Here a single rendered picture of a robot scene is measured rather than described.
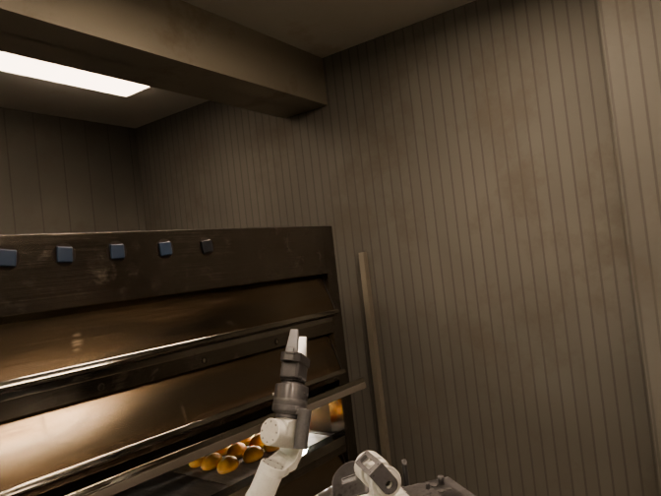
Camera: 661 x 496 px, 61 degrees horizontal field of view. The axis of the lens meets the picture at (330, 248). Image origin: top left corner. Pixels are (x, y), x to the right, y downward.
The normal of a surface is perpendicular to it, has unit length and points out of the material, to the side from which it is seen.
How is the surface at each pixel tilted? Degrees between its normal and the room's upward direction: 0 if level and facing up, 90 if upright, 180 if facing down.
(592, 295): 90
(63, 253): 90
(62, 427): 70
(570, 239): 90
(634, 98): 90
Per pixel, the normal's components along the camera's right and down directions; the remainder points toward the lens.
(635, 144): -0.57, 0.04
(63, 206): 0.81, -0.11
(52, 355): 0.69, -0.44
